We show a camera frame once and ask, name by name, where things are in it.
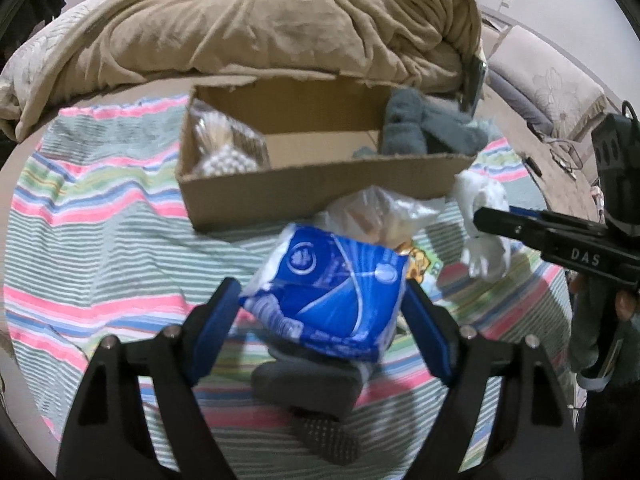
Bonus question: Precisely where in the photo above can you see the white socks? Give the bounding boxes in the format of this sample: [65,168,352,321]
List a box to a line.
[451,169,514,283]

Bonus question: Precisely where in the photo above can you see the right hand in grey glove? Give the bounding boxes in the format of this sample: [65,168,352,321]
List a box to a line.
[568,275,639,387]

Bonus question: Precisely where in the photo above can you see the cartoon tissue pack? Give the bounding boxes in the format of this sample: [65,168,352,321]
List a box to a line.
[396,242,444,286]

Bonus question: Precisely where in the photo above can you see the beige fleece blanket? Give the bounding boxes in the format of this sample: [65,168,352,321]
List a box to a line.
[0,0,484,142]

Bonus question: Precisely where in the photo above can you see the grey pillow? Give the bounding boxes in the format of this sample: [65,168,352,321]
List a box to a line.
[488,70,553,136]

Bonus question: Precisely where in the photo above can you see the white floral pillow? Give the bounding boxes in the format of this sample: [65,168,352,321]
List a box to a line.
[488,26,608,139]

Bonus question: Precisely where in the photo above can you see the small black car key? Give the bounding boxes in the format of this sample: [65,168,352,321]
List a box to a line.
[521,155,542,178]

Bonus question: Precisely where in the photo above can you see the dark grey grip sock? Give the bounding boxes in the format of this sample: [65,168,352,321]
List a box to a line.
[250,340,374,466]

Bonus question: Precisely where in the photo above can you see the clear plastic zip bag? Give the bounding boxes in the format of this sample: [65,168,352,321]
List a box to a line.
[314,185,446,248]

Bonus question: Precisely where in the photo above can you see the striped colourful towel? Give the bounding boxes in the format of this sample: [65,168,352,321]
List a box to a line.
[2,93,574,480]

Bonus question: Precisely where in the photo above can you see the grey knitted gloves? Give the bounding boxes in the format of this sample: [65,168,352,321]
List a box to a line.
[376,87,490,157]

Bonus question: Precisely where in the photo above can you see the eyeglasses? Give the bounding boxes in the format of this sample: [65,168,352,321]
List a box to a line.
[542,136,585,179]

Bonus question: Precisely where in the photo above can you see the open cardboard box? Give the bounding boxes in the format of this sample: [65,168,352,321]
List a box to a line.
[176,77,473,232]

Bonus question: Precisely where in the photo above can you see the blue tissue pack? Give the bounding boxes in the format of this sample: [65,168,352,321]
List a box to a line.
[240,223,409,363]

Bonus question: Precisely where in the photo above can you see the cotton swabs bag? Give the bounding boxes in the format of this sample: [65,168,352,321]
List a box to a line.
[189,99,271,177]

